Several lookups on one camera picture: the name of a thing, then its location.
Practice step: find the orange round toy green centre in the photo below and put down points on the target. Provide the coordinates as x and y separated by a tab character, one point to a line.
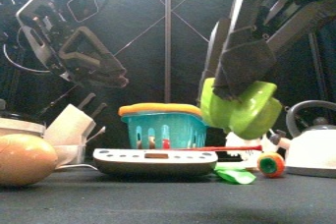
271	165

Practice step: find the white toy kettle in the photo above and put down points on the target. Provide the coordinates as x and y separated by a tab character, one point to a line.
312	149

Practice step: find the red toy inside basket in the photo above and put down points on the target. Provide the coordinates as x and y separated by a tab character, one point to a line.
166	143

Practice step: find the white toy kitchen scale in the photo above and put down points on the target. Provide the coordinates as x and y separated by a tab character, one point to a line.
152	162

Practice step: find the dark frame post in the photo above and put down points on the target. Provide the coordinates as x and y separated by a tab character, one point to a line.
319	67

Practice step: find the teal basket with orange rim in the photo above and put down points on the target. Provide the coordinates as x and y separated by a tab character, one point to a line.
175	126

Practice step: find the white pot with black lid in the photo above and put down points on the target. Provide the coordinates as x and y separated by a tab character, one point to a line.
19	126

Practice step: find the brown toy egg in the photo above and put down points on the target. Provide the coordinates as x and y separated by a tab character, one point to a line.
24	160

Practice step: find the white toy piece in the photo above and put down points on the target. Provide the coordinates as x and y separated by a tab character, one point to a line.
238	144

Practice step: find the green cup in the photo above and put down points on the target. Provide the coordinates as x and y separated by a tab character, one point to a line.
254	113

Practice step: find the white toy with black cap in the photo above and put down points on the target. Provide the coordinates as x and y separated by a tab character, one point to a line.
280	138

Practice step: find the white toy knife block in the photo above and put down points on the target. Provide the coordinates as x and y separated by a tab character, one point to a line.
70	133

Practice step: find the grey vertical frame pole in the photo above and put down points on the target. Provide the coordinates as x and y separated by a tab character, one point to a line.
167	38

